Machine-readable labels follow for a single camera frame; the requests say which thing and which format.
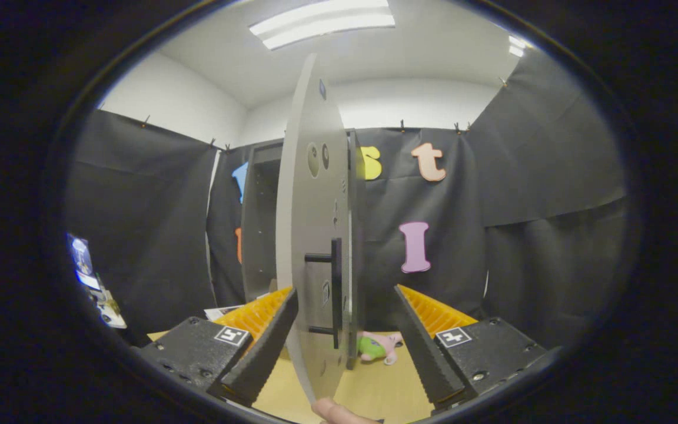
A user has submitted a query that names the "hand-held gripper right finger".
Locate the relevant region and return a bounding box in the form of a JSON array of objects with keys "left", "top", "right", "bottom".
[{"left": 394, "top": 284, "right": 551, "bottom": 412}]

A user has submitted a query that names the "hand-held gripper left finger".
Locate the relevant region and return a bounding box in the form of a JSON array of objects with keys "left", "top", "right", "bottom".
[{"left": 133, "top": 287, "right": 300, "bottom": 408}]

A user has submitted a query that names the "black door handle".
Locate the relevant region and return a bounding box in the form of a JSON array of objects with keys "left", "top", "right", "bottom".
[{"left": 304, "top": 237, "right": 344, "bottom": 349}]

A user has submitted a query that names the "grey shoe cabinet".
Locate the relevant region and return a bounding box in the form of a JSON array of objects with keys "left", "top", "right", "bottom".
[{"left": 240, "top": 128, "right": 367, "bottom": 372}]

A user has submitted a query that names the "green and pink plush toy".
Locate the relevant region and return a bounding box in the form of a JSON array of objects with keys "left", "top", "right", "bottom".
[{"left": 357, "top": 331, "right": 404, "bottom": 366}]

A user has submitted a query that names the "white book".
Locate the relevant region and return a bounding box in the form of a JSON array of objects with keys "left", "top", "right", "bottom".
[{"left": 204, "top": 304, "right": 244, "bottom": 322}]

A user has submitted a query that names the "black backdrop cloth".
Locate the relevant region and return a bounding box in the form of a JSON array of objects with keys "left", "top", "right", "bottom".
[{"left": 65, "top": 50, "right": 628, "bottom": 354}]

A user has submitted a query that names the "colourful clutter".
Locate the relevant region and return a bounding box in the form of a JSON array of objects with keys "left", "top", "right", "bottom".
[{"left": 67, "top": 232, "right": 128, "bottom": 329}]

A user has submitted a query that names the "small ceiling light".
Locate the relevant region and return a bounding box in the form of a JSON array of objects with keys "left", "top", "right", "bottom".
[{"left": 508, "top": 35, "right": 533, "bottom": 58}]

